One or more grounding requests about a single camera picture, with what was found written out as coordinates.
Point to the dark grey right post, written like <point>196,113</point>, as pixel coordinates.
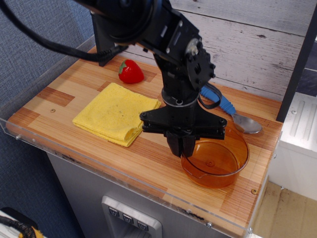
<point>299,68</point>

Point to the white ribbed appliance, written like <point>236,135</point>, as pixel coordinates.
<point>294,162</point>

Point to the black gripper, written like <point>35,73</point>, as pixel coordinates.
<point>191,121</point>

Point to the yellow black object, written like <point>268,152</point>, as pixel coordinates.
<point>25,231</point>

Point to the clear acrylic table guard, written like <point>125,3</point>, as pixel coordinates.
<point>41,111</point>

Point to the orange transparent plastic pot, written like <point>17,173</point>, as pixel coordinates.
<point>217,163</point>

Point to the dark grey left post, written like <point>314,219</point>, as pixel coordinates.
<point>103,43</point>

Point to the red plastic strawberry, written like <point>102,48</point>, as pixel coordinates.
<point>130,72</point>

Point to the grey cabinet with buttons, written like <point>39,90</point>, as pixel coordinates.
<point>106,208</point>

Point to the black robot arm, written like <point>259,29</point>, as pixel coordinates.
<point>184,64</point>

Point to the yellow folded cloth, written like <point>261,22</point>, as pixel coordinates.
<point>114,114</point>

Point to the blue handled metal spoon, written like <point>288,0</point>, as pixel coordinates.
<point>242,123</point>

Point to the dark grey post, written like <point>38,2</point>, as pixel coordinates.
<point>103,43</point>
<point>299,68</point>

